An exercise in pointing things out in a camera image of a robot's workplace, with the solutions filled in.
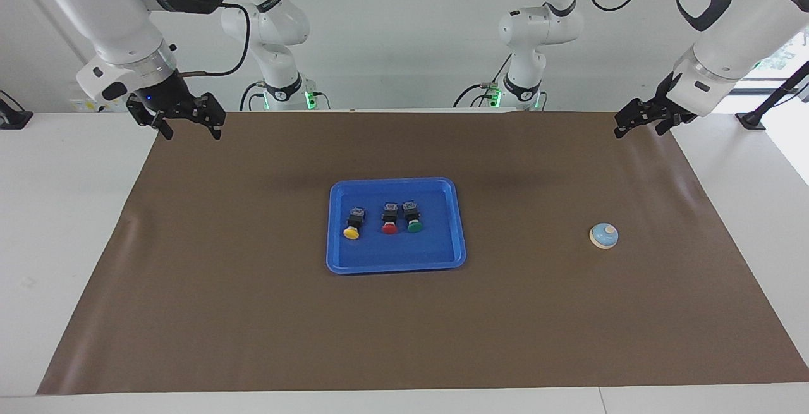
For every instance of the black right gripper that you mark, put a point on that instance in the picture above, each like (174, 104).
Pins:
(167, 101)

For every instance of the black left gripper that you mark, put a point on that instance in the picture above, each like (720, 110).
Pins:
(660, 109)

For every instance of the yellow push button switch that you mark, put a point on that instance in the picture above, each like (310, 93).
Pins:
(351, 232)

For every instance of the red push button switch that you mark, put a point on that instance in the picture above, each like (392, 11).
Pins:
(390, 229)

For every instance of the green push button switch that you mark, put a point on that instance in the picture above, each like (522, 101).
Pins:
(414, 227)

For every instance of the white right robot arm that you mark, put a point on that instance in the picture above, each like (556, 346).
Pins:
(107, 16)

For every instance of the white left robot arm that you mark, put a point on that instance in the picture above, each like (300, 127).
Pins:
(720, 41)

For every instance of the blue service bell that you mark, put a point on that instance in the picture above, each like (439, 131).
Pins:
(603, 238)

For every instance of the blue plastic tray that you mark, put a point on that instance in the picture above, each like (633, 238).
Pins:
(417, 253)

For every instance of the black stand with base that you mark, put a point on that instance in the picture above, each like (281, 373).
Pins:
(752, 120)

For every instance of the brown table mat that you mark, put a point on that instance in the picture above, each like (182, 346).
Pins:
(253, 325)

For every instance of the white wall socket box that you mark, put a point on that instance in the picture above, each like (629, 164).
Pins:
(85, 105)

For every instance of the black clamp mount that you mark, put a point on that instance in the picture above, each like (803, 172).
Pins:
(12, 120)

